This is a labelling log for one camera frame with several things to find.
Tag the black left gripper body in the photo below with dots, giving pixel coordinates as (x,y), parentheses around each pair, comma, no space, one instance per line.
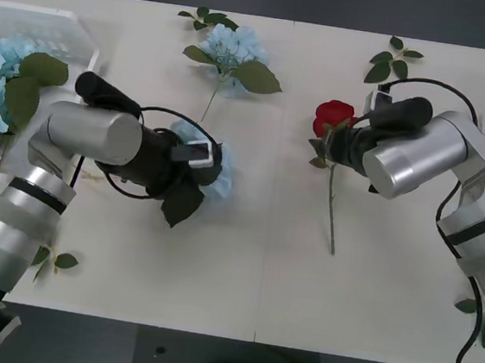
(195,178)

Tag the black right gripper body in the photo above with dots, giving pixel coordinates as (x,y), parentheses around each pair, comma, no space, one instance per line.
(342,146)

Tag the red rose with long stem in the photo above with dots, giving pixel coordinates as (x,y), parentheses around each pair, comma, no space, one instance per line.
(333,113)

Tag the silver and black right arm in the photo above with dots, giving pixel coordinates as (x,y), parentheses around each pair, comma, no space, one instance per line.
(446,138)

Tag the silver and black left arm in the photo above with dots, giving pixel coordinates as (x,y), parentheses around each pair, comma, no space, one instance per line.
(91,133)

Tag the pale blue flower with leaves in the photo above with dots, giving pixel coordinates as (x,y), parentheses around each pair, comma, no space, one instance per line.
(235,46)

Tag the shallow white box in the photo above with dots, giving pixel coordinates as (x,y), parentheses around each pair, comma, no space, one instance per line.
(46,26)

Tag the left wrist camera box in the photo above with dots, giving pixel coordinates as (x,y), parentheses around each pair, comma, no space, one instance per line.
(195,152)

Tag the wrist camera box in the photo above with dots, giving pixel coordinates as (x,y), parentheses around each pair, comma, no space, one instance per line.
(195,152)
(381,101)

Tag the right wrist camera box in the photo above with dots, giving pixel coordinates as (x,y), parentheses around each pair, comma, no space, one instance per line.
(381,101)

